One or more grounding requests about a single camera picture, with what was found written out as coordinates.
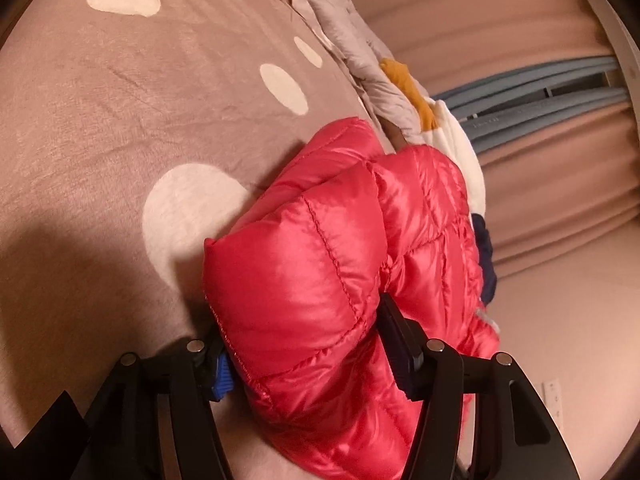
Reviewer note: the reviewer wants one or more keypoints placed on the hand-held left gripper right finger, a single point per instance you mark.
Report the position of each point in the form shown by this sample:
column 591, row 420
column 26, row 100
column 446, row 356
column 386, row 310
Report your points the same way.
column 400, row 360

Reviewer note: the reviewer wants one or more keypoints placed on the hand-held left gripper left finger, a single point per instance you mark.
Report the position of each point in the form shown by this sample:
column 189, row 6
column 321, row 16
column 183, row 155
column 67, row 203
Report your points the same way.
column 223, row 379

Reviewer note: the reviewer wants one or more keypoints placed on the pink puffer jacket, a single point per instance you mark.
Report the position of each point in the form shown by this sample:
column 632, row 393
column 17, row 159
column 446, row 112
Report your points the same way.
column 310, row 270

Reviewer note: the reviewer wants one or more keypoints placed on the pink curtain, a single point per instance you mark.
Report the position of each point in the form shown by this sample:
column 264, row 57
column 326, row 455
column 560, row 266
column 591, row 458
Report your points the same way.
column 475, row 20
column 560, row 210

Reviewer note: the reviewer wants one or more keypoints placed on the white orange navy fleece jacket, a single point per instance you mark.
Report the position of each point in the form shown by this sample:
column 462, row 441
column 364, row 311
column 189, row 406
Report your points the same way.
column 457, row 135

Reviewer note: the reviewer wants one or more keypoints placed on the brown dotted deer blanket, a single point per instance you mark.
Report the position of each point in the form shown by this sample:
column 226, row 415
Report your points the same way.
column 150, row 135

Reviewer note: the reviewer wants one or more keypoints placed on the blue-grey curtain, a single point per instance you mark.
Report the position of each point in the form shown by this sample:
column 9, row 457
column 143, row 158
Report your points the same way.
column 540, row 100

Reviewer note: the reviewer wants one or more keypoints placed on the grey quilted jacket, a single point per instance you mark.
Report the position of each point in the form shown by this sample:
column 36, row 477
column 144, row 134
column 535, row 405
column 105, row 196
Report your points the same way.
column 345, row 25

